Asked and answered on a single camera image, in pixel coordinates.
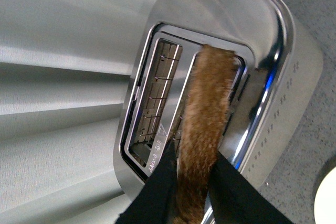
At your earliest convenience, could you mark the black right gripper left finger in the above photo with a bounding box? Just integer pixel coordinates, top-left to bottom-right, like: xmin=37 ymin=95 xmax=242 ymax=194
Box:
xmin=116 ymin=143 xmax=177 ymax=223

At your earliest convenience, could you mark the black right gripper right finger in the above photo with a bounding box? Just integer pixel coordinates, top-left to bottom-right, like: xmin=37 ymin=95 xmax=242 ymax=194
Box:
xmin=208 ymin=153 xmax=292 ymax=224

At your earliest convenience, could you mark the brown bread slice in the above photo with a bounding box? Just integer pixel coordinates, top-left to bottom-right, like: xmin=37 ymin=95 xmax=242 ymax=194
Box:
xmin=173 ymin=45 xmax=237 ymax=223

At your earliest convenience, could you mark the beige two-slot toaster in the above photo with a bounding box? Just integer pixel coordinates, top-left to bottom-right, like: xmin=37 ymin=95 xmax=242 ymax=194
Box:
xmin=112 ymin=0 xmax=324 ymax=224

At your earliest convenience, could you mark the white round plate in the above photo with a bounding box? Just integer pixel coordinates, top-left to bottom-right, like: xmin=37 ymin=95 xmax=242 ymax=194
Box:
xmin=314 ymin=168 xmax=336 ymax=224

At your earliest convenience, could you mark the grey curtain backdrop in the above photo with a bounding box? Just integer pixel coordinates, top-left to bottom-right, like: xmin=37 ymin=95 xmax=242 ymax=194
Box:
xmin=1 ymin=0 xmax=156 ymax=223

